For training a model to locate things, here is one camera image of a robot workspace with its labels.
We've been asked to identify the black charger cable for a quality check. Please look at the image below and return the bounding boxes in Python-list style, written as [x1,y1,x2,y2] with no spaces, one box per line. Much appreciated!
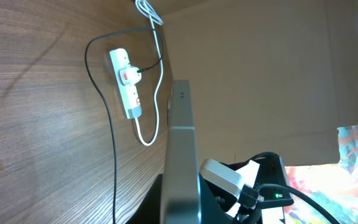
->
[85,26,166,224]

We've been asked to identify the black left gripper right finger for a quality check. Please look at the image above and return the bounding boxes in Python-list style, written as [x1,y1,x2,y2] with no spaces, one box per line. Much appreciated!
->
[198,174,235,224]

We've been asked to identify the white USB charger plug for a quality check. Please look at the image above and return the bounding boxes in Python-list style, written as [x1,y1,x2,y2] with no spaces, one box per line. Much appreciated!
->
[119,66,142,86]

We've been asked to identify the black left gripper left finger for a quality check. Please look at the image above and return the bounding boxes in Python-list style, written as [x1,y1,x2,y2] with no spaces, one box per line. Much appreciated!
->
[127,174,163,224]

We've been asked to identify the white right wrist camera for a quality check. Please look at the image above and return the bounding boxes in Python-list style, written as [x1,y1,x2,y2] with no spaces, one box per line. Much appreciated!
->
[199,158,264,218]

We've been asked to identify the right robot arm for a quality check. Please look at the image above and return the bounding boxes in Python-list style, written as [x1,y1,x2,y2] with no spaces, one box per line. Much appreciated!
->
[228,152,294,224]

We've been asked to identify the black right camera cable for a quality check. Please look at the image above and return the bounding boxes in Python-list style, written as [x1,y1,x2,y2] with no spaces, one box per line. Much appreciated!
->
[237,151,341,224]

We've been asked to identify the white power strip cord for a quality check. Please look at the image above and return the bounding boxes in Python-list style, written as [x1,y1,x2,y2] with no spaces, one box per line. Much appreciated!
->
[134,0,165,147]

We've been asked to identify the turquoise screen smartphone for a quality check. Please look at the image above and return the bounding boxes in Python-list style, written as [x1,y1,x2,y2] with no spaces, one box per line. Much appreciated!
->
[160,80,201,224]

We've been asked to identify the white power strip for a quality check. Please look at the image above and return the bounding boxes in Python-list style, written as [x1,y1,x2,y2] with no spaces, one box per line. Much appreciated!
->
[109,48,142,119]

